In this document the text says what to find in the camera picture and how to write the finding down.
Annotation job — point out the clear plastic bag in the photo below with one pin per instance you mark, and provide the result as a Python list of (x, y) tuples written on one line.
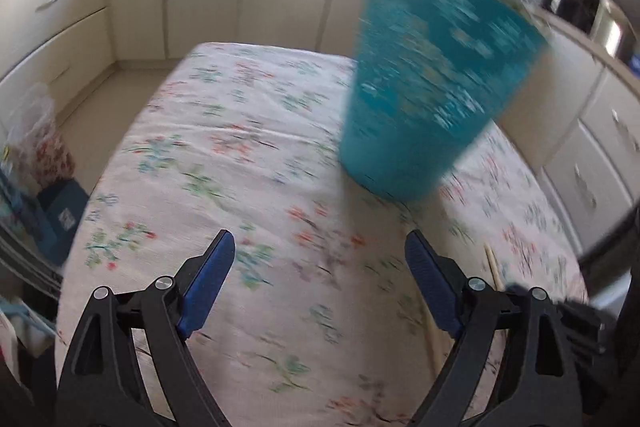
[(35, 137)]

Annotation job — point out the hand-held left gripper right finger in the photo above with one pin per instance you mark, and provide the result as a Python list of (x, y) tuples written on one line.
[(432, 282)]

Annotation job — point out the pale wooden chopstick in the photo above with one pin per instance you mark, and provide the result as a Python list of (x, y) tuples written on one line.
[(493, 267)]

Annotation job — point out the teal cutout plastic cup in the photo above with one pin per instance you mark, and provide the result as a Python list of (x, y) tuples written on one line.
[(425, 97)]

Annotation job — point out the floral tablecloth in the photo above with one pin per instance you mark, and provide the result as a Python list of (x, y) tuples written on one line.
[(240, 187)]

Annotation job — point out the cream drawer unit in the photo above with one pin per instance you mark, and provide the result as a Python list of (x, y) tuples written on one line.
[(50, 32)]

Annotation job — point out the blue box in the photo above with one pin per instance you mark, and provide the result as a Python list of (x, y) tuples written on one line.
[(60, 213)]

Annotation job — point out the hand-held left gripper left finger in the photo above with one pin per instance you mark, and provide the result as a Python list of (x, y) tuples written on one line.
[(210, 287)]

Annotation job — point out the cream drawer cabinet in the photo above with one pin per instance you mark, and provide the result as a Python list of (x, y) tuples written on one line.
[(595, 157)]

